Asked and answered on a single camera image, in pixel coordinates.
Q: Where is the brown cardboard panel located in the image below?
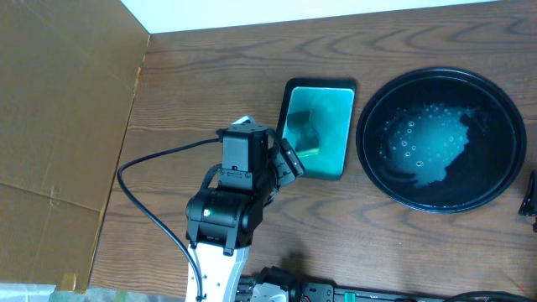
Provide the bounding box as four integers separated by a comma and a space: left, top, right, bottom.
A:
1, 0, 149, 292

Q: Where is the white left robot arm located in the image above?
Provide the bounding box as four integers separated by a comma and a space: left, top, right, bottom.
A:
186, 134, 304, 301

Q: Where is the round black serving tray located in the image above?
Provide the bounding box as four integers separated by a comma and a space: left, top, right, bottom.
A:
356, 67, 527, 214

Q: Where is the green and yellow sponge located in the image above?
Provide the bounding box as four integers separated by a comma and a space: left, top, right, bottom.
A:
287, 111, 320, 157

